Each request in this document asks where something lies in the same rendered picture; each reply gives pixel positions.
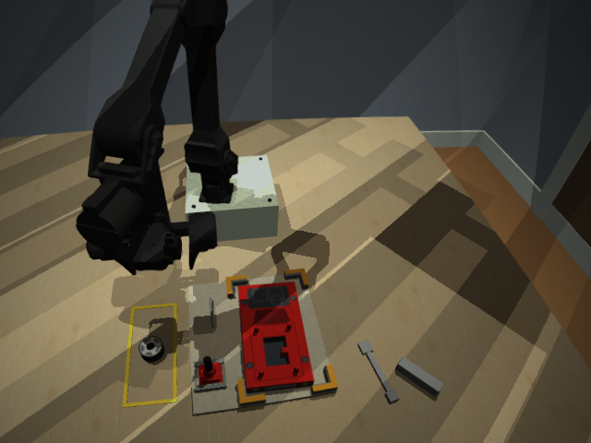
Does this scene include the black tyre with grey wheel rim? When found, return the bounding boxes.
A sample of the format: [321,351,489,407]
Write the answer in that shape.
[139,336,164,363]

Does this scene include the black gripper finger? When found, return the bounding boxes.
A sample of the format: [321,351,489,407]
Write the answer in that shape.
[101,245,137,275]
[189,242,208,269]

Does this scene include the yellow rectangular outline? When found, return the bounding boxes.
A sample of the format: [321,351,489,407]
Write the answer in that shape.
[123,303,177,408]

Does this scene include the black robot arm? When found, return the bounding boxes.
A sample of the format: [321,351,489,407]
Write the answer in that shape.
[76,0,239,271]

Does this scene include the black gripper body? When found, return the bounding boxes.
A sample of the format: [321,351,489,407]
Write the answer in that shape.
[86,194,218,259]

